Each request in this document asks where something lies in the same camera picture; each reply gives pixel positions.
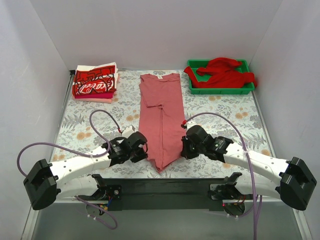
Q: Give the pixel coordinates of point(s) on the green plastic bin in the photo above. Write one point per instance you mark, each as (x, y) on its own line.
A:
(196, 63)

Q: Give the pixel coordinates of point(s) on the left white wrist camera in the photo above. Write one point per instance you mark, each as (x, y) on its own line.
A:
(126, 132)

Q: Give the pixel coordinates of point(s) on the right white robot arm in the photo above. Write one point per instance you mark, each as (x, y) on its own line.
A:
(288, 180)

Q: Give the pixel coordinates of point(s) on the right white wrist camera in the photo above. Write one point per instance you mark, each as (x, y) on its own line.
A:
(188, 124)

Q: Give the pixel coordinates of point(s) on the folded red printed shirt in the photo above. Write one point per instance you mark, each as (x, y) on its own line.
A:
(94, 87)

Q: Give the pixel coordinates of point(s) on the folded magenta shirt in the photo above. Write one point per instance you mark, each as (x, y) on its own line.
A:
(104, 95)

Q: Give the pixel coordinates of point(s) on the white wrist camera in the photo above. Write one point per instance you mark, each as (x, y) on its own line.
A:
(188, 124)
(126, 132)

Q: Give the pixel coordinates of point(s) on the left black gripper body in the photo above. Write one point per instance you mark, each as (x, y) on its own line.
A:
(139, 152)

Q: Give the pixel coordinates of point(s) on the folded white shirt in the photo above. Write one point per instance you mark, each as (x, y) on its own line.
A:
(86, 73)

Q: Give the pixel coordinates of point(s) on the red t shirt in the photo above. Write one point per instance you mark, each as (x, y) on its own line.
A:
(220, 73)

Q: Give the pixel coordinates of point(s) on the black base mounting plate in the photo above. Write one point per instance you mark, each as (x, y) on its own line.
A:
(164, 193)

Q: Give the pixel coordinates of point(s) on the pink t shirt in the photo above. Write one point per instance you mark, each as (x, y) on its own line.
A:
(161, 115)

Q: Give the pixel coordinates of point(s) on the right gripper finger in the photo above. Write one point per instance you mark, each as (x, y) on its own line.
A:
(185, 142)
(188, 152)

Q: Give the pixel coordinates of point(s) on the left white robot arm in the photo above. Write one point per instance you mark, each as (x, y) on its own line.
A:
(50, 181)

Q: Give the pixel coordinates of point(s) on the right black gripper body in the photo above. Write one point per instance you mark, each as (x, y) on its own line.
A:
(187, 149)

